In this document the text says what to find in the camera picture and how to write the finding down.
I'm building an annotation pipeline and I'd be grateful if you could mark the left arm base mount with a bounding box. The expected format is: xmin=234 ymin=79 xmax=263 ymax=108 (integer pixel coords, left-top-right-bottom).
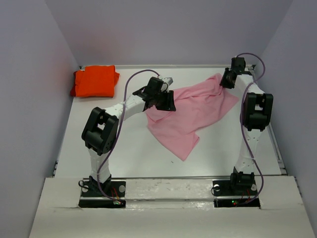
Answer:
xmin=78 ymin=176 xmax=126 ymax=209

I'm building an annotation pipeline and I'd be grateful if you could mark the folded orange t-shirt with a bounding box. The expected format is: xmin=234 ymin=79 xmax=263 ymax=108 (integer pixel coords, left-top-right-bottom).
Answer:
xmin=70 ymin=65 xmax=120 ymax=98

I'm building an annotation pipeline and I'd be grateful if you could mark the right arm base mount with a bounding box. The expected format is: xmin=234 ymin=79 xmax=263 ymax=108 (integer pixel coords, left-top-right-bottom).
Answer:
xmin=211 ymin=172 xmax=260 ymax=208

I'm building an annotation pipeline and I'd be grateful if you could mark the aluminium table edge rail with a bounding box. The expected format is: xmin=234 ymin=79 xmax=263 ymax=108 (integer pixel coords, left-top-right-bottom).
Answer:
xmin=79 ymin=64 xmax=256 ymax=70

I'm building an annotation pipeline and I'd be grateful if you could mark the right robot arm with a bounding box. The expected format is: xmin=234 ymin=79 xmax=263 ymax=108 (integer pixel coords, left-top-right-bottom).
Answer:
xmin=220 ymin=53 xmax=273 ymax=194

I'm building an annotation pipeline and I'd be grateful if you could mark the pink t-shirt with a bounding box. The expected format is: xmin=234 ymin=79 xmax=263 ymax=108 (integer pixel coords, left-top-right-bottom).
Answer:
xmin=145 ymin=73 xmax=239 ymax=161

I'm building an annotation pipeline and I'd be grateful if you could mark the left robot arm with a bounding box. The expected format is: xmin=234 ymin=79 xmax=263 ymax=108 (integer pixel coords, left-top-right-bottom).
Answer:
xmin=82 ymin=76 xmax=176 ymax=196

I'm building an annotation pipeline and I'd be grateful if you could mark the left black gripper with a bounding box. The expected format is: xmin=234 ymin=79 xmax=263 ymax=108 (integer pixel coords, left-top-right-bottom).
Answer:
xmin=153 ymin=90 xmax=176 ymax=112

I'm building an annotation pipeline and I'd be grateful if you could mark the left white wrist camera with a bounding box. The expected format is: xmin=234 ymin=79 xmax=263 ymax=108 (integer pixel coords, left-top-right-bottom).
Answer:
xmin=158 ymin=75 xmax=173 ymax=85

